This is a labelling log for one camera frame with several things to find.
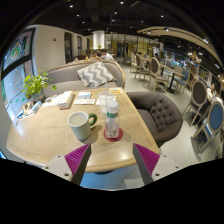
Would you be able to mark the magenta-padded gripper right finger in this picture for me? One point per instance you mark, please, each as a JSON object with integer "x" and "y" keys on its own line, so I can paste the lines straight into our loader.
{"x": 150, "y": 160}

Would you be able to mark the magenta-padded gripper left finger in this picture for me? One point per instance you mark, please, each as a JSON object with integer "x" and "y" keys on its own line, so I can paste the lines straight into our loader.
{"x": 75, "y": 160}

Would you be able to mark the clear plastic water bottle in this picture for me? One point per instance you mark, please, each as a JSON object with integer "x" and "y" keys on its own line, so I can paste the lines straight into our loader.
{"x": 112, "y": 121}

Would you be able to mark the flat round red coaster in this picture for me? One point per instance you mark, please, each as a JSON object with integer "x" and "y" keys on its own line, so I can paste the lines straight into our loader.
{"x": 120, "y": 136}

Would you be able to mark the grey tufted armchair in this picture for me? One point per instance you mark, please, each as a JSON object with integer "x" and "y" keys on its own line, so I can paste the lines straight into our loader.
{"x": 160, "y": 116}

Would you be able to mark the white paper booklet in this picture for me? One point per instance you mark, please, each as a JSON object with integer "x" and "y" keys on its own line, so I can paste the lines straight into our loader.
{"x": 84, "y": 101}

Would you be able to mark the white tissue box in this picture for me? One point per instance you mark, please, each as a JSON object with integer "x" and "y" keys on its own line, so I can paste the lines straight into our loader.
{"x": 65, "y": 100}

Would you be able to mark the small blue white box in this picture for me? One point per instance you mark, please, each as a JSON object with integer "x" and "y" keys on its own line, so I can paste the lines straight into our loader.
{"x": 36, "y": 107}

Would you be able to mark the pale blue packet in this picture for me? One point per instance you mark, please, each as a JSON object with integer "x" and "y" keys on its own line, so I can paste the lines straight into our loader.
{"x": 84, "y": 95}

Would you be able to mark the yellow white table card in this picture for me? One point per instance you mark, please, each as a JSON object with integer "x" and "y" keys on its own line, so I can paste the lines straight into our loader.
{"x": 115, "y": 90}

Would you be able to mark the group of dining chairs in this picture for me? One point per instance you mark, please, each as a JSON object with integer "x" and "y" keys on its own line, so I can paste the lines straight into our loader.
{"x": 200, "y": 96}

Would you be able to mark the grey curved sofa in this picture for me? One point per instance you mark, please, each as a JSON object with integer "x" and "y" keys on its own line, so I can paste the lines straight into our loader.
{"x": 63, "y": 78}

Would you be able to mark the green potted plant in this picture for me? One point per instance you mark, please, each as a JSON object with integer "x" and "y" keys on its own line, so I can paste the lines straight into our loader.
{"x": 35, "y": 85}

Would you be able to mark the grey white zigzag cushion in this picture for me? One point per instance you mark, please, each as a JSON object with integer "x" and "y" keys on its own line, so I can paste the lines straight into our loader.
{"x": 96, "y": 75}

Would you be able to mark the window with tree decal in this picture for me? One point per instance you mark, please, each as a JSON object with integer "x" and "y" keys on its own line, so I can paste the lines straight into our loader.
{"x": 13, "y": 90}

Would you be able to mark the person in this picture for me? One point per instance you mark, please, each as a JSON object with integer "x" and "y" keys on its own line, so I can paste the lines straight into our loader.
{"x": 106, "y": 56}
{"x": 94, "y": 55}

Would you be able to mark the white round pillar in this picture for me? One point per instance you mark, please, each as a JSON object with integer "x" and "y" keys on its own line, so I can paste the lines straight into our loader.
{"x": 98, "y": 40}

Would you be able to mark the curved beige ceiling canopy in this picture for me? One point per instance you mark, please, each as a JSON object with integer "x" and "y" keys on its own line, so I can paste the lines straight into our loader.
{"x": 180, "y": 36}

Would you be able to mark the group of ceiling spotlights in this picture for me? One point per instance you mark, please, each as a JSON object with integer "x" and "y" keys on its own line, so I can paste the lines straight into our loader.
{"x": 133, "y": 13}

